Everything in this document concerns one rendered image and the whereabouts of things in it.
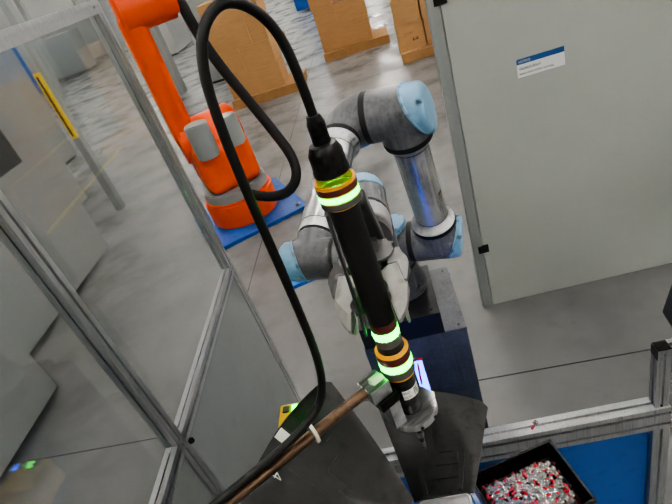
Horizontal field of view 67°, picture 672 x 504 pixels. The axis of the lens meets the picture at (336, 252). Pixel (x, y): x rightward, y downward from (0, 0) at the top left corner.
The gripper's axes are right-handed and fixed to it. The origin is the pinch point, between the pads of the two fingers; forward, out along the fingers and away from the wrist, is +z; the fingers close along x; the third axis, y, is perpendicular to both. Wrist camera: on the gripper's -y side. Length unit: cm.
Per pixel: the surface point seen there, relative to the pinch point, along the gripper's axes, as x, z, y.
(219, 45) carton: 210, -792, 69
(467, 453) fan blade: -6, -13, 48
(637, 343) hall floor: -95, -133, 167
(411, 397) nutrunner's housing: -1.0, -1.3, 16.2
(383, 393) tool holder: 1.9, 0.5, 12.4
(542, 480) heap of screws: -21, -25, 82
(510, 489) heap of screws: -13, -24, 82
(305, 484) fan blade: 17.5, 0.3, 28.0
